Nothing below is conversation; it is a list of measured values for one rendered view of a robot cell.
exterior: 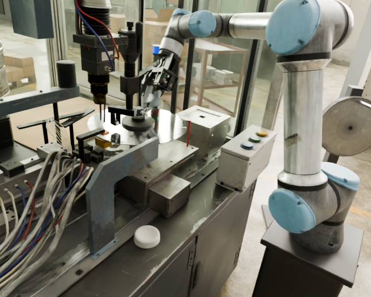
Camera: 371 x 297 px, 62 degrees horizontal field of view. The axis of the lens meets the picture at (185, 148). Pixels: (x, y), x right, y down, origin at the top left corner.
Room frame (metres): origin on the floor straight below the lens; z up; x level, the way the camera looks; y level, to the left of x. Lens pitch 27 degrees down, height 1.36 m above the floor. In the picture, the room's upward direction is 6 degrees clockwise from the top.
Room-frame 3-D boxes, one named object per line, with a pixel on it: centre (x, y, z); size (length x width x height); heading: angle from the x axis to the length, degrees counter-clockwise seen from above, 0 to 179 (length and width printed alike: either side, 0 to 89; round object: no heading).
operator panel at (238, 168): (1.04, -0.24, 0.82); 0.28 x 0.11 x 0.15; 149
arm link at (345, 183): (0.72, -0.41, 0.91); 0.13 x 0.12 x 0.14; 128
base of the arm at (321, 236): (0.72, -0.41, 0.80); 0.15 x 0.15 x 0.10
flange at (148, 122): (0.96, 0.17, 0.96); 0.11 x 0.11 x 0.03
